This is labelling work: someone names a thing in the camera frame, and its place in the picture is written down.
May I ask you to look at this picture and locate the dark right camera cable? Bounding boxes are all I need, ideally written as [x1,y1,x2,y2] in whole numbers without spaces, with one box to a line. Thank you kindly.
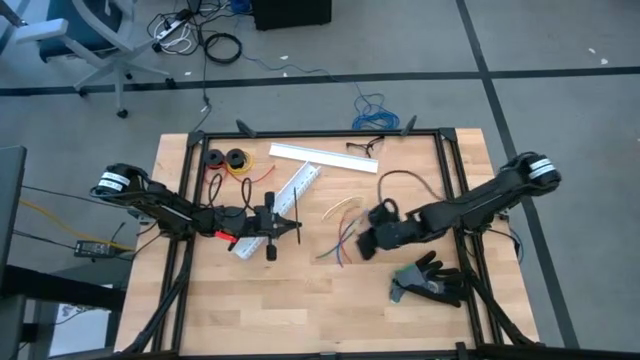
[377,168,444,204]

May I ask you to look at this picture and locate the black zip tie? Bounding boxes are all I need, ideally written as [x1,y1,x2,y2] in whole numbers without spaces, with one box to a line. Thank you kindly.
[293,186,301,246]

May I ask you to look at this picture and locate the dark grey monitor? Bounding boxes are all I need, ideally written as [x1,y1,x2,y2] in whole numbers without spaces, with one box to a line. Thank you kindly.
[0,144,28,289]

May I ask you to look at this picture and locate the black power adapter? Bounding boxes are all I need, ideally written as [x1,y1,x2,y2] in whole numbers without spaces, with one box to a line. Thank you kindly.
[73,239,114,260]

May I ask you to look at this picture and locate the black aluminium table frame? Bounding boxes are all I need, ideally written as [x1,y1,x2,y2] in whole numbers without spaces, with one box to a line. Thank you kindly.
[113,118,546,360]

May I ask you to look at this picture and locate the black side desk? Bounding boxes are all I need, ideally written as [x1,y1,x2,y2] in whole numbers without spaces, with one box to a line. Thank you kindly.
[0,263,127,360]

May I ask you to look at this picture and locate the black spool of yellow wire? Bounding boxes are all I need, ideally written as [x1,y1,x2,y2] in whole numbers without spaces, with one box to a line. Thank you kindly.
[224,147,256,177]

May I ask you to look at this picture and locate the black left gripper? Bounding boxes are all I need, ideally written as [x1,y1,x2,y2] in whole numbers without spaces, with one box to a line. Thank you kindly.
[242,192,303,261]

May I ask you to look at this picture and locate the black spool of red wire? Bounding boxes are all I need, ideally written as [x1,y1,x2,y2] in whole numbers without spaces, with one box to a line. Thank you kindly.
[202,148,277,187]

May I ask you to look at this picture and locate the green wire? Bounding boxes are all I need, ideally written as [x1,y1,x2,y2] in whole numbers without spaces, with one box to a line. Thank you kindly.
[314,227,362,260]

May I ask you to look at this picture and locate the blue coiled floor cable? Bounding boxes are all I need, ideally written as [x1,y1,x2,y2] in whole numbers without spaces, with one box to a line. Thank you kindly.
[350,91,402,132]

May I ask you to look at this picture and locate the black coiled floor cable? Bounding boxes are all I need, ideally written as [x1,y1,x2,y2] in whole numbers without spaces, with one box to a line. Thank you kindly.
[203,32,244,66]

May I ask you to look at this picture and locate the white power strip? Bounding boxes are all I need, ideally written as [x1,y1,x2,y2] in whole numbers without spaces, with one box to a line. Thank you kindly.
[153,13,192,42]

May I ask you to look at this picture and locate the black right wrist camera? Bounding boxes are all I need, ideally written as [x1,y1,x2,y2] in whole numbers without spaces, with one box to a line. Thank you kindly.
[368,198,401,226]

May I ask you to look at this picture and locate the clear safety glasses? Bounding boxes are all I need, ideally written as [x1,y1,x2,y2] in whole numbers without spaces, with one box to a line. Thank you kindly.
[345,135,387,160]

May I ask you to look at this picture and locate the black grey work glove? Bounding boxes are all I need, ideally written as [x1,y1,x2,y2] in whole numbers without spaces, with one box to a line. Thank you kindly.
[388,250,472,309]

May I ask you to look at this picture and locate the black left camera cable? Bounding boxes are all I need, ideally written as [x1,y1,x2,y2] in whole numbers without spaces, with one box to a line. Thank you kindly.
[205,171,256,221]

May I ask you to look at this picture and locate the office chair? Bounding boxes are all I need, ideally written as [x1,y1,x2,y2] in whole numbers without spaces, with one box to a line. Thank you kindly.
[0,0,179,120]

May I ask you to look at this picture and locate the white slotted cable duct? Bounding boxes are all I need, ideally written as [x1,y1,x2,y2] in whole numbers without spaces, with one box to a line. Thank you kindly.
[232,160,323,261]

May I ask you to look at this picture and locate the yellow floor cable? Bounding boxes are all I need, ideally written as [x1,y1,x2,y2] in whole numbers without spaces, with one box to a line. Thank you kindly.
[18,198,137,253]

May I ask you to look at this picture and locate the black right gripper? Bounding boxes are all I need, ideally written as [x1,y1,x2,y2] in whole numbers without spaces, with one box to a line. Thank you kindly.
[355,219,425,261]

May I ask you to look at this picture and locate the black floor box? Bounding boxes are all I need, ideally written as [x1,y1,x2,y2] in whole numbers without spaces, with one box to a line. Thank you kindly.
[249,0,333,32]

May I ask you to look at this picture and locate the white duct cover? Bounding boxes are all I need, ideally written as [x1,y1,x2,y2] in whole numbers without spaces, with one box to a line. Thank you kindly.
[268,142,380,175]

